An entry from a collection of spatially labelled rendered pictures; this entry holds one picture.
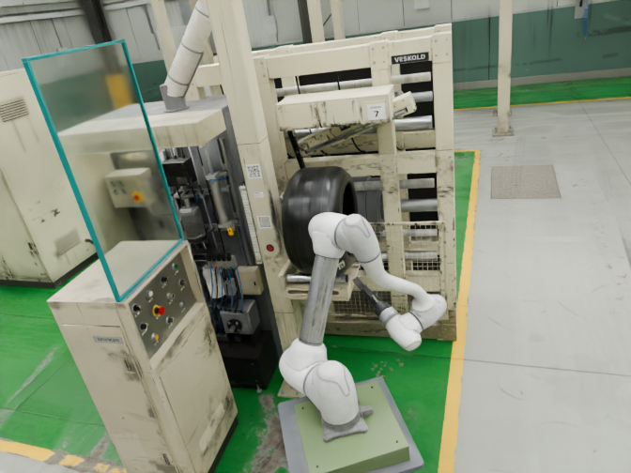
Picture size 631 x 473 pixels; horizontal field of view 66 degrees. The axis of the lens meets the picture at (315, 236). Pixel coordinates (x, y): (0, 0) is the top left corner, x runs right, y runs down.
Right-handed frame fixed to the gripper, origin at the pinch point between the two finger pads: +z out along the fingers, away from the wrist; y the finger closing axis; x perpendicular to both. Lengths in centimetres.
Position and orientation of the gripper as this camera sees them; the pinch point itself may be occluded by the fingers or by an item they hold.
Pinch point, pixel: (359, 283)
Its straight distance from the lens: 237.9
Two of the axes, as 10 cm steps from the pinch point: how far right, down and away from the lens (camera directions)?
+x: 8.0, -5.8, 1.4
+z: -5.4, -6.1, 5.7
